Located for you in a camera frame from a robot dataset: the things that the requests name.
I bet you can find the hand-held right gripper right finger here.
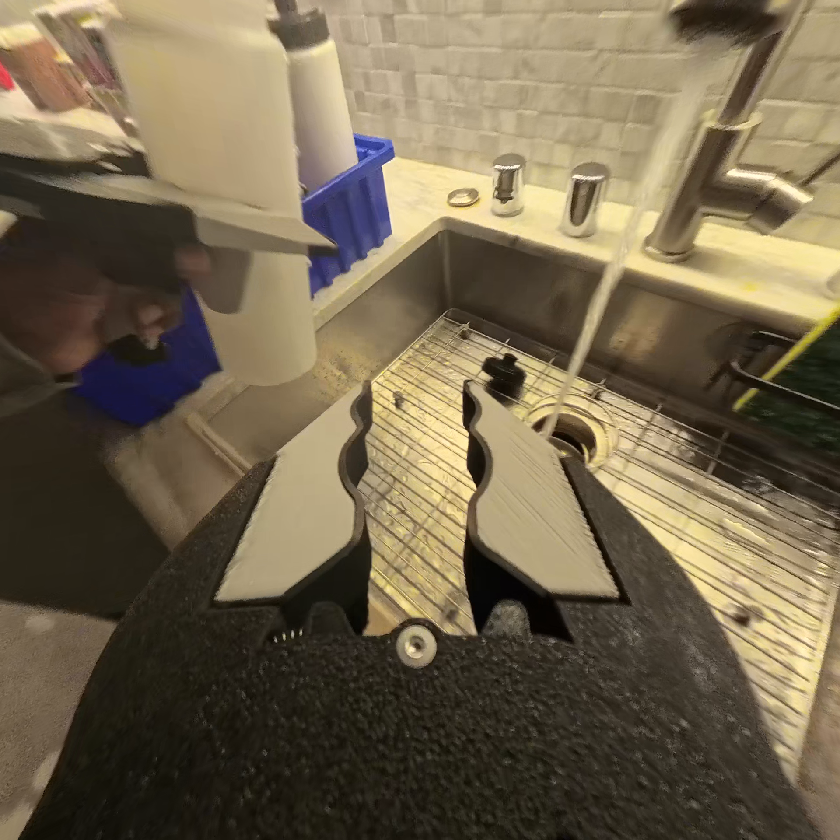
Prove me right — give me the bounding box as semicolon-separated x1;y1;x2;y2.
462;379;623;641

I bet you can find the chrome counter knob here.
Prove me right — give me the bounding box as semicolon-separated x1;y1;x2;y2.
560;162;611;238
491;153;527;219

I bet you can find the brushed steel faucet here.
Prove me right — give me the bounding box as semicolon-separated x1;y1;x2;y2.
643;0;840;263

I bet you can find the green and yellow sponge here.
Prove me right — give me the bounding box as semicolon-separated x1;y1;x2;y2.
731;315;840;454

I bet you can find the person's left hand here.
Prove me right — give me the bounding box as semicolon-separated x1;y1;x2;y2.
0;241;214;378

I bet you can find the metal wire sink grid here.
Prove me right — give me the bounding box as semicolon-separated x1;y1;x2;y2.
357;308;840;769

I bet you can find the white plastic sports bottle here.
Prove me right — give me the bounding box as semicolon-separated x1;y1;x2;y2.
105;0;319;387
266;0;361;191

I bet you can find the black screw cap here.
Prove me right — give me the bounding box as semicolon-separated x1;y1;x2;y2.
481;353;526;403

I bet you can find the blue plastic bin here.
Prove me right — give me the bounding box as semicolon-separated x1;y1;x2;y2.
72;133;396;427

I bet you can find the stainless steel sink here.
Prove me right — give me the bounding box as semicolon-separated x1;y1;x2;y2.
187;217;840;788

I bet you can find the black wire sponge holder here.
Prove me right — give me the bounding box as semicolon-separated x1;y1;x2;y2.
705;328;840;421

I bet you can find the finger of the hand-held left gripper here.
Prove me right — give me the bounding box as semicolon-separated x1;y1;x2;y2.
98;172;340;256
193;246;256;317

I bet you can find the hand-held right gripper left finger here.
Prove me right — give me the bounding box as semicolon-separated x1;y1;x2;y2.
215;382;375;634

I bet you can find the stack of pink-white cartons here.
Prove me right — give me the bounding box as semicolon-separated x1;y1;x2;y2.
0;0;142;142

